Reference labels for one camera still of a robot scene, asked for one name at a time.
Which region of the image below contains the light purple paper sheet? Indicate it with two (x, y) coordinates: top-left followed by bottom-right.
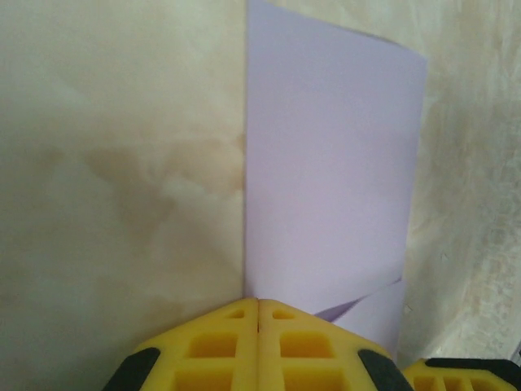
(243, 0), (428, 364)

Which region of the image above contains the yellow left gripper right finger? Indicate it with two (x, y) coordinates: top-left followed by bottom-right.
(259, 299), (408, 391)

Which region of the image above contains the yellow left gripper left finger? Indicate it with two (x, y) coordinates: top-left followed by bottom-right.
(101, 297), (261, 391)

